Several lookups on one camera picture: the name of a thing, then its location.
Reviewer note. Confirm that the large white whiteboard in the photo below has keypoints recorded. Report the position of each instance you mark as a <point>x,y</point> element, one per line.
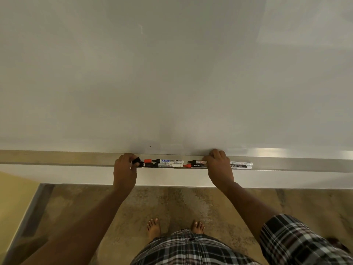
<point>171,74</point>

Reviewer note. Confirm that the black-capped white marker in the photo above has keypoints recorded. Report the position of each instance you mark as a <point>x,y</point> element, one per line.
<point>165,165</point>

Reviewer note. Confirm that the person's left foot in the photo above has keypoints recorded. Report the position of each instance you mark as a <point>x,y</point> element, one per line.
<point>154,229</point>

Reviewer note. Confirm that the red-capped black barrel marker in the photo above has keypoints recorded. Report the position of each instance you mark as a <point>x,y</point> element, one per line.
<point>196,165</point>

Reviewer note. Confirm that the person's right foot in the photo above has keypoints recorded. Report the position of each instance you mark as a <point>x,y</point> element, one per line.
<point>198,227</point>

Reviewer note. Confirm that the plaid garment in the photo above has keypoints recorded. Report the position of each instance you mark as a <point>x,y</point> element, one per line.
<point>190,251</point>

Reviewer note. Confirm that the grey metal frame bar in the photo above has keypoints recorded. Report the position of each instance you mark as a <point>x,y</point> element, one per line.
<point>30,220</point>

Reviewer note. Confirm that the black-capped marker blue label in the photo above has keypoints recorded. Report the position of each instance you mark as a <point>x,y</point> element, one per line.
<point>169,161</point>

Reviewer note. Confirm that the plaid shirt sleeve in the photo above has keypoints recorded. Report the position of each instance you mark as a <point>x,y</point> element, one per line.
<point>300,242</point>

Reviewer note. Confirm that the person's right forearm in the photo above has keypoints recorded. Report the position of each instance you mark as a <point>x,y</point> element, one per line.
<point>248,209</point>

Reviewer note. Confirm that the person's foot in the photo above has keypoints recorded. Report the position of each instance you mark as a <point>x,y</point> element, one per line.
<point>154,229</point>
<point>198,227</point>

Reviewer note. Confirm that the person's left hand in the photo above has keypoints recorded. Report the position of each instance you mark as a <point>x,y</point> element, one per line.
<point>124,173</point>

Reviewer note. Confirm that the black-capped marker red label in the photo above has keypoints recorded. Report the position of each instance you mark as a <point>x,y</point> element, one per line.
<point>199,162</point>

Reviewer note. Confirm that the person's left forearm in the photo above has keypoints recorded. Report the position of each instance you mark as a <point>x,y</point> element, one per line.
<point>82,229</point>

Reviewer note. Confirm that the person's right hand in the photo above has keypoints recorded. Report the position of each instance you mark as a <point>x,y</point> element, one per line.
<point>220,171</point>

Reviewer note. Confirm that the person's left thumb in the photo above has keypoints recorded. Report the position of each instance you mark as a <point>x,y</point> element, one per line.
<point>135,168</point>

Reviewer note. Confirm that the person's right thumb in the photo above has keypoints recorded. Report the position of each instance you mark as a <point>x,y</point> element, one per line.
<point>206,161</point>

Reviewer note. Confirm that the aluminium marker tray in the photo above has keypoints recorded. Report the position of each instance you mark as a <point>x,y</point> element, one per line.
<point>289,163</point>

